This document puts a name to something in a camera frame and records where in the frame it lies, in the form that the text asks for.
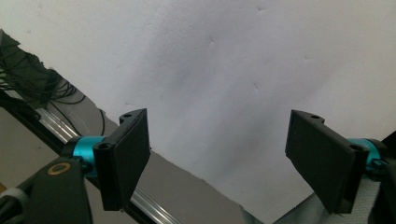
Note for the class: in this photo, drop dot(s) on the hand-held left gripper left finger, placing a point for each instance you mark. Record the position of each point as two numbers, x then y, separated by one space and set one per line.
124 155

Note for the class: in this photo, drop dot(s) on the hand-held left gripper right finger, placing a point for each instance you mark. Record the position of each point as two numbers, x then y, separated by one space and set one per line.
323 155

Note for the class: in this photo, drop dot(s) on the aluminium frame rail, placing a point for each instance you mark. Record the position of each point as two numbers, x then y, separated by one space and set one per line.
57 126

